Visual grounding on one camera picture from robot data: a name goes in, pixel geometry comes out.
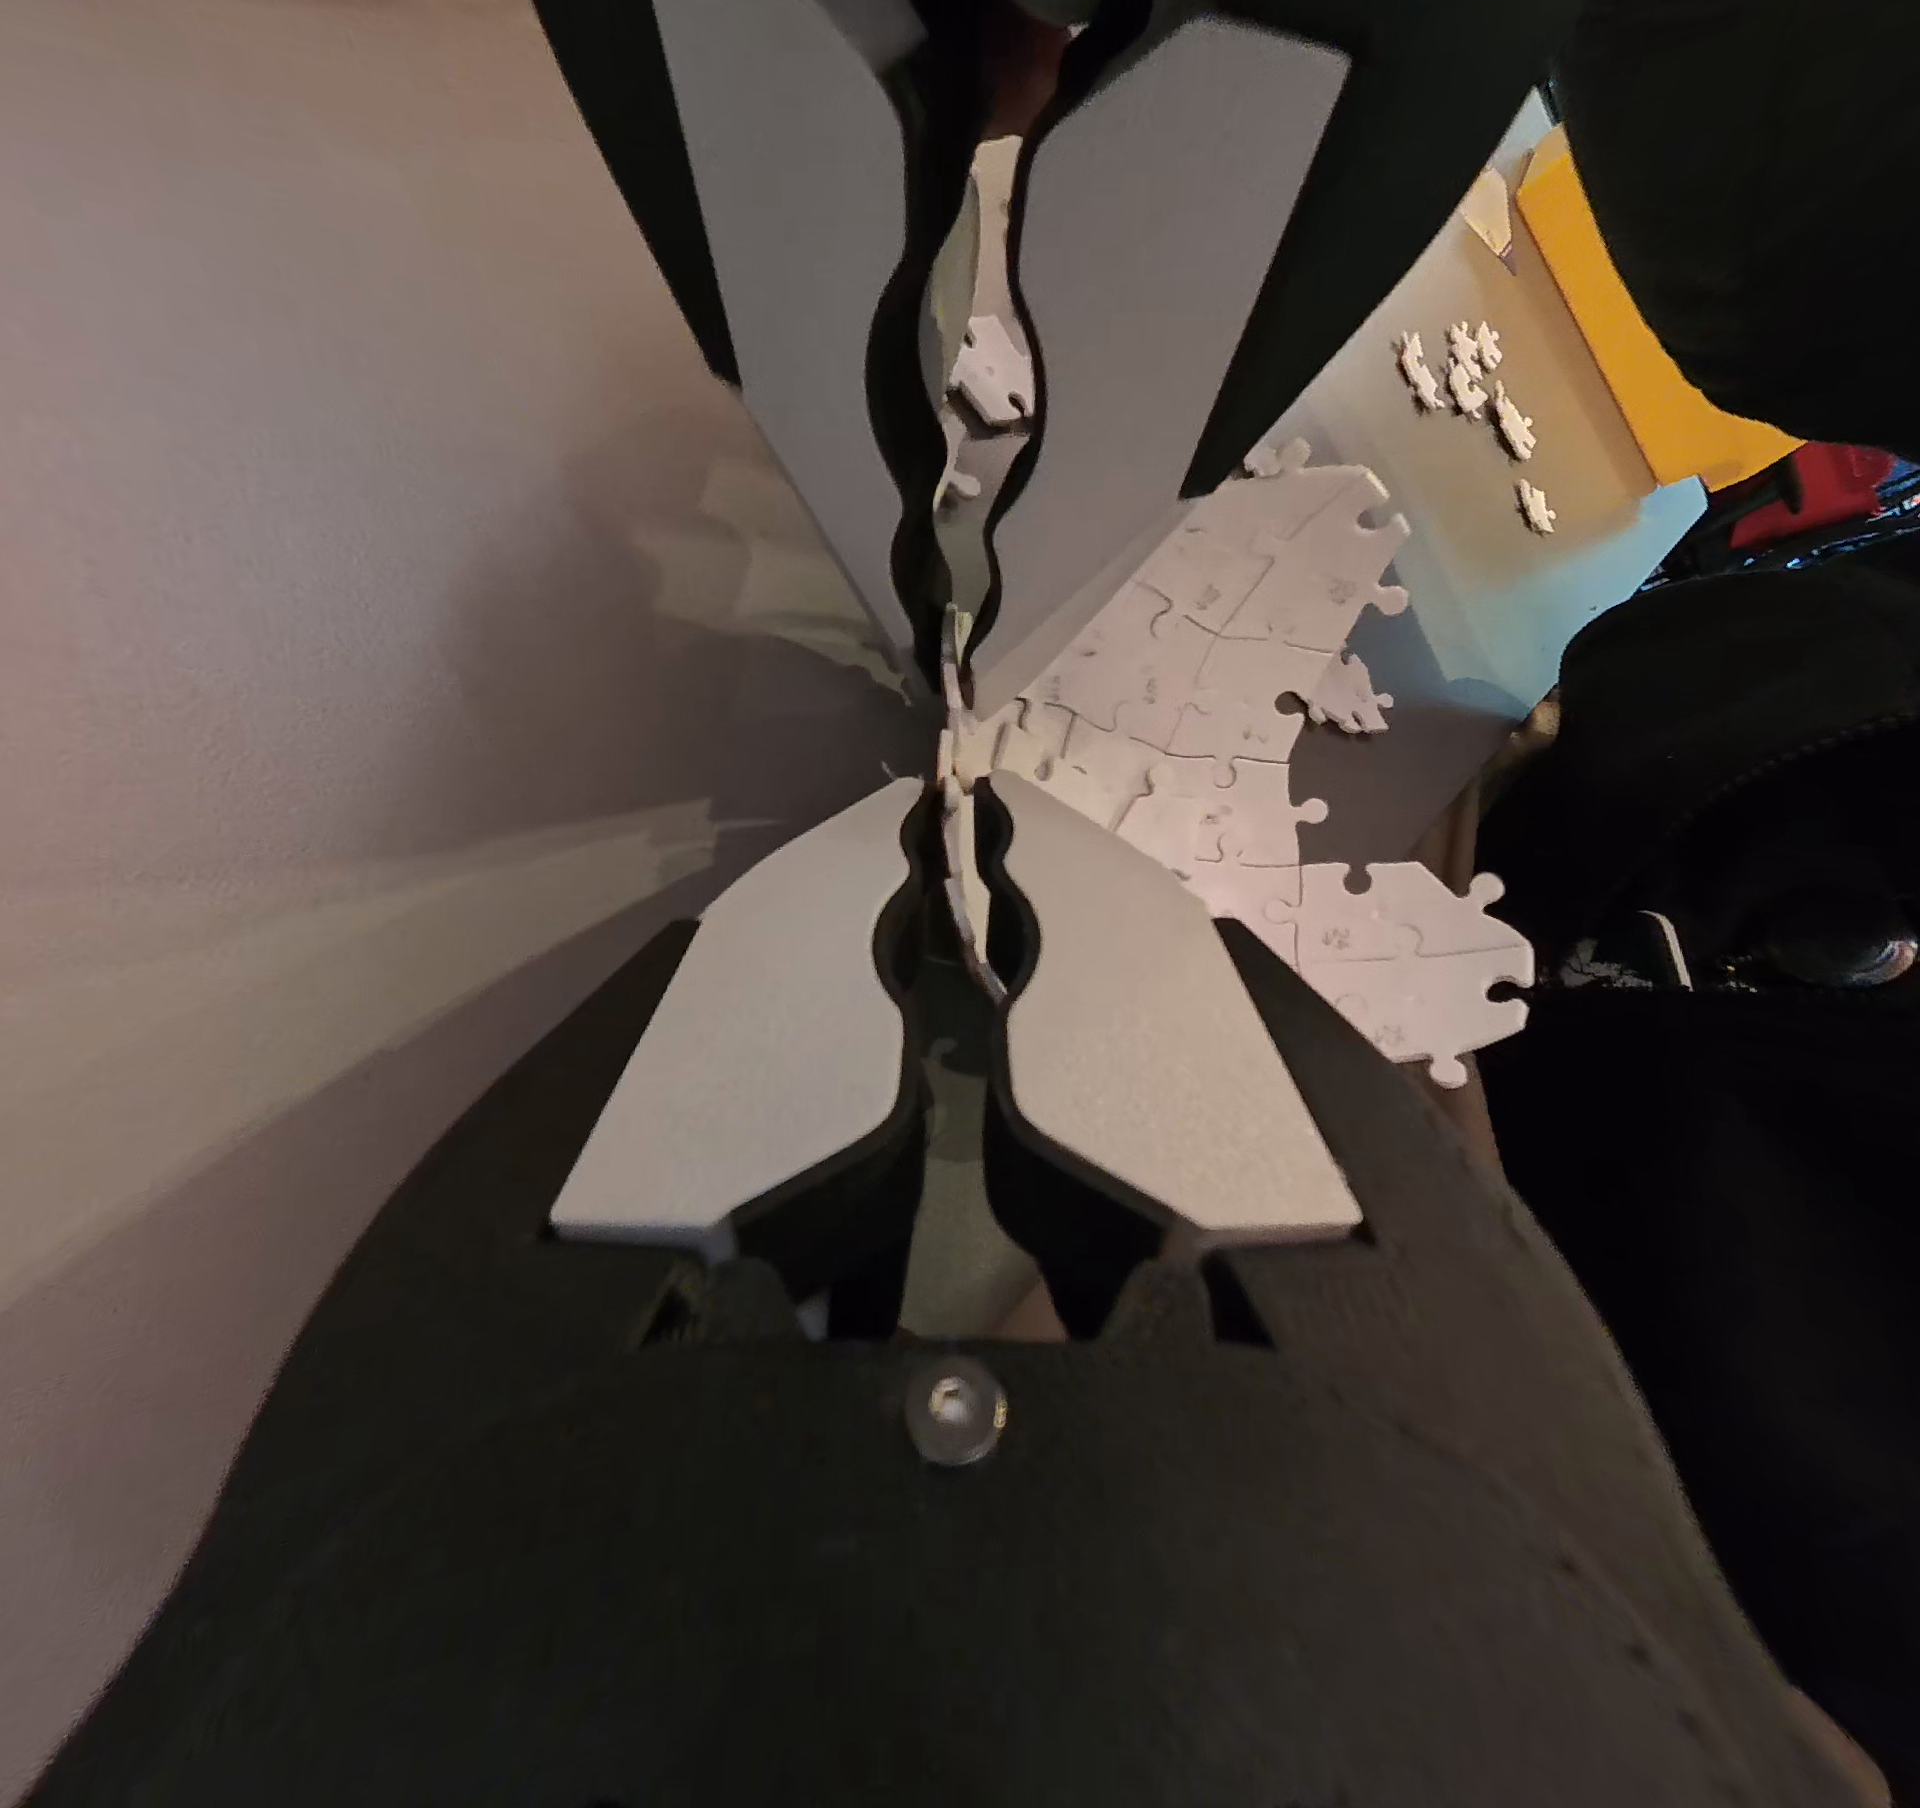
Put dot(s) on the yellow plastic bin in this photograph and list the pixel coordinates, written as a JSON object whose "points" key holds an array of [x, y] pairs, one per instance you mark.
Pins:
{"points": [[1635, 307]]}

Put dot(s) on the person's right forearm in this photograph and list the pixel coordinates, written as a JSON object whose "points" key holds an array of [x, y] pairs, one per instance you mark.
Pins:
{"points": [[1768, 145]]}

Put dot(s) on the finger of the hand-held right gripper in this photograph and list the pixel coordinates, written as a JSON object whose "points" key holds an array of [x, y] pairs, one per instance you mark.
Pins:
{"points": [[778, 189], [1169, 264]]}

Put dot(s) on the red object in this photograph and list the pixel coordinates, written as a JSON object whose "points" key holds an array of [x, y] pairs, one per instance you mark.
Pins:
{"points": [[1822, 480]]}

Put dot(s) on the white puzzle pieces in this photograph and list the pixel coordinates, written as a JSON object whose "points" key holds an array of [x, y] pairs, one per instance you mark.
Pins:
{"points": [[1476, 382]]}

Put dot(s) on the partly built white puzzle ball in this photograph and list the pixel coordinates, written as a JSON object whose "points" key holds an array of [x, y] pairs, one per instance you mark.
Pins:
{"points": [[1228, 728]]}

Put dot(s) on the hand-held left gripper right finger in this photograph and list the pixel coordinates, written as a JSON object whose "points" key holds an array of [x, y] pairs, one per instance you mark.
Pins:
{"points": [[1169, 1072]]}

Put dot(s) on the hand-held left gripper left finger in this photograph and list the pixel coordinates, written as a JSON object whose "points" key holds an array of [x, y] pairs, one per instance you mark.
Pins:
{"points": [[735, 1072]]}

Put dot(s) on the person's tan trouser leg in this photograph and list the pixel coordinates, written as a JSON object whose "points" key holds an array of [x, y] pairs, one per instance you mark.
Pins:
{"points": [[1476, 817]]}

